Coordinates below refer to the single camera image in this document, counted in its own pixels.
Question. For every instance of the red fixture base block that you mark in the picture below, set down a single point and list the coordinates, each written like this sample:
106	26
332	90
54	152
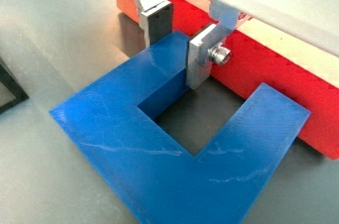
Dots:
257	64

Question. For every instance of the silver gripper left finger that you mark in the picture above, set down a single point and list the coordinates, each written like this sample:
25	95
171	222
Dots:
155	19

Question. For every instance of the blue U-shaped block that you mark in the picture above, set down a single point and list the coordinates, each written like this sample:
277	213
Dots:
167	186

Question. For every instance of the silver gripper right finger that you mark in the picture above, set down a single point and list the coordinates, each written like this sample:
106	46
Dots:
206	49

